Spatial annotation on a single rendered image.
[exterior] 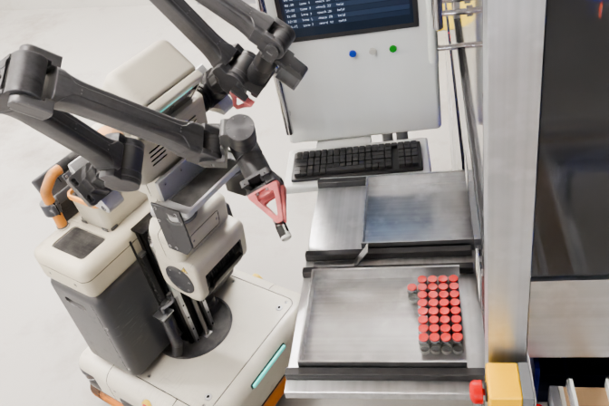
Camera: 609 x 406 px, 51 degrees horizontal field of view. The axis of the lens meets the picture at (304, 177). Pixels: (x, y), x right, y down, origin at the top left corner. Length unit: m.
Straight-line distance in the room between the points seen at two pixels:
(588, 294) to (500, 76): 0.43
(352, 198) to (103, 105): 0.81
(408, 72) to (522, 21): 1.21
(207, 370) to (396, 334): 0.97
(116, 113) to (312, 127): 1.02
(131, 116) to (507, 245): 0.69
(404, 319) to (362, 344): 0.11
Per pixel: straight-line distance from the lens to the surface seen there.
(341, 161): 1.99
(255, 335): 2.29
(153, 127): 1.24
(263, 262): 2.92
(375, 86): 2.02
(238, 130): 1.24
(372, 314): 1.47
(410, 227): 1.66
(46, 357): 2.97
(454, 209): 1.70
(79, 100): 1.18
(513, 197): 0.96
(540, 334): 1.19
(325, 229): 1.69
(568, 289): 1.11
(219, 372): 2.23
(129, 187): 1.47
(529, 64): 0.84
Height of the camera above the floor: 2.01
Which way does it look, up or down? 37 degrees down
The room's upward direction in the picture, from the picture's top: 12 degrees counter-clockwise
